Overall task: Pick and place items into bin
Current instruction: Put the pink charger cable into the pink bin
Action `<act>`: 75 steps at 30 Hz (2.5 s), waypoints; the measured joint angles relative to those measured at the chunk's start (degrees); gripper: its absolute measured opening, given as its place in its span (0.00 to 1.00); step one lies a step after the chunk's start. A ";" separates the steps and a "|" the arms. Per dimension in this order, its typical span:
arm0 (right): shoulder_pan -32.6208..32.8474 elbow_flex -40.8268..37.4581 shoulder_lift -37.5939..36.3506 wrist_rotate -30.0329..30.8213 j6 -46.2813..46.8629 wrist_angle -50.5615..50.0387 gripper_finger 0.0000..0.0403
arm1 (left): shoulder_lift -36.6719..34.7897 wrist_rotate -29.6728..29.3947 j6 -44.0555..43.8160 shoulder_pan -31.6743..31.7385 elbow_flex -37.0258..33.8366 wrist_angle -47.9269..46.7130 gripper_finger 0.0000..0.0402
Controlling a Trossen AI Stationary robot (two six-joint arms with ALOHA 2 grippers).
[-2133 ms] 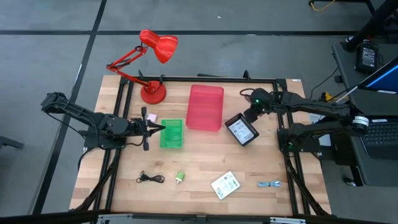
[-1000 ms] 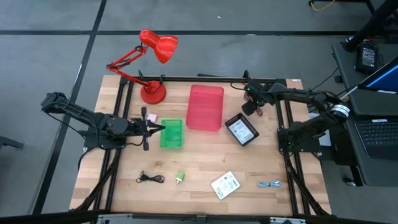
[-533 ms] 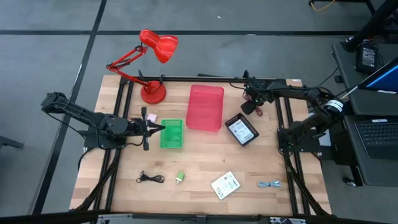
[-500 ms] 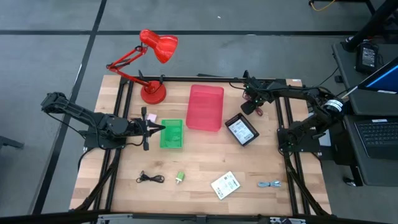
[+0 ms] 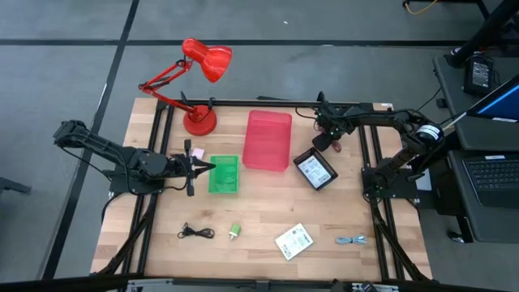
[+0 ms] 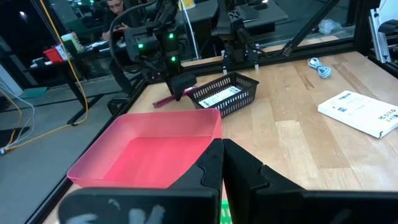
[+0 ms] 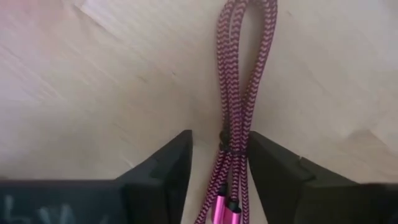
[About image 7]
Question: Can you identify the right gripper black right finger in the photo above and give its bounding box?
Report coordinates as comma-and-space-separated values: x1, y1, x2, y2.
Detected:
248, 130, 398, 224

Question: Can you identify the pink braided cable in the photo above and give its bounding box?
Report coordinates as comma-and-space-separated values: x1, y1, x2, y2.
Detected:
194, 0, 279, 224

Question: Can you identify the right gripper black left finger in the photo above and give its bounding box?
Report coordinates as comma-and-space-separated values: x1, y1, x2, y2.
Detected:
0, 129, 193, 224

